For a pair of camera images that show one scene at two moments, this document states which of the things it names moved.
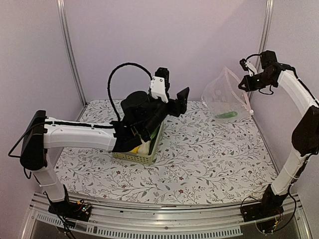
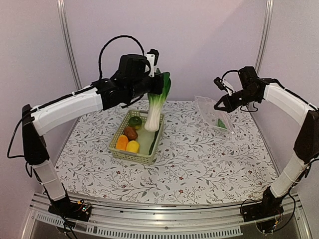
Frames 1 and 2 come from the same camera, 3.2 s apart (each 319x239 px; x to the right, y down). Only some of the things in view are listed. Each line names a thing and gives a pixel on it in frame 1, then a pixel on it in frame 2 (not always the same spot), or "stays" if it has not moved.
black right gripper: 248,86 → 229,107
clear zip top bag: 223,98 → 214,117
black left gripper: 177,106 → 157,88
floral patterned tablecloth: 201,158 stays
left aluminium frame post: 68,49 stays
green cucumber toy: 227,115 → 221,124
